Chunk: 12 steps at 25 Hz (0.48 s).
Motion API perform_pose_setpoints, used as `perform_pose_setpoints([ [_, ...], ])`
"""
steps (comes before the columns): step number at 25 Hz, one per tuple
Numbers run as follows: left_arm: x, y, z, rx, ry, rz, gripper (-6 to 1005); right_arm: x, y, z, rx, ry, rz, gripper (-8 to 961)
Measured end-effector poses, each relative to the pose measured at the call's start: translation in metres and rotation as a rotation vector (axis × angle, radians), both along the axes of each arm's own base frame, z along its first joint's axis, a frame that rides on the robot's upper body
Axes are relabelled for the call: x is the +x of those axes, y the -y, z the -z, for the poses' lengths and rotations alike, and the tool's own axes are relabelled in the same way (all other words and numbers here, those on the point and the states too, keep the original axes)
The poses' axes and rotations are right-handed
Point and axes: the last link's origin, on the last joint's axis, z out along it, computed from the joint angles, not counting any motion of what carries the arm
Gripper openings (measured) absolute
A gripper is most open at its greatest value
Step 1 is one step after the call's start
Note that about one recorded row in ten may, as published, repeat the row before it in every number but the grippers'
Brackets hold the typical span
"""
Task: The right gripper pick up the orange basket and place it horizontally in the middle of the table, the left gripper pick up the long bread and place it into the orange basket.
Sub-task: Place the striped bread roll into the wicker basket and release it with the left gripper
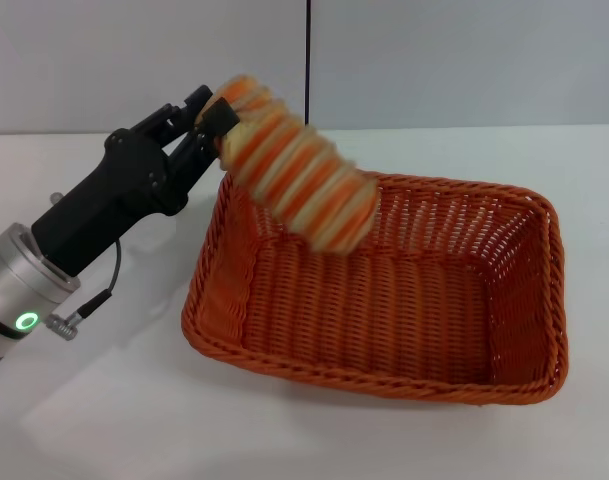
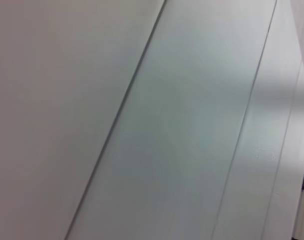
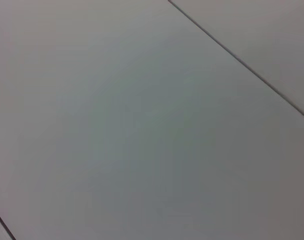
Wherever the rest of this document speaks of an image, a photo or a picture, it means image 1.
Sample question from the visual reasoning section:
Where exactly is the orange woven plastic basket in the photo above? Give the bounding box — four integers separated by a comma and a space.
181, 169, 570, 406

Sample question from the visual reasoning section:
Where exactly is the black vertical wall strip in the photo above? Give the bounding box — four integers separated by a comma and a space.
305, 0, 313, 126

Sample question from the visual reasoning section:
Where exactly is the black cable with metal plug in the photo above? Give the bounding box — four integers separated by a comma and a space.
45, 238, 124, 342

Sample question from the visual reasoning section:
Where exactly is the orange striped toy bread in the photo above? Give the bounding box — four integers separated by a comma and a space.
216, 74, 381, 257

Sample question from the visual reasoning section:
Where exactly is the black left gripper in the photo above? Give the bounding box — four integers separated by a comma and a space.
30, 84, 241, 277

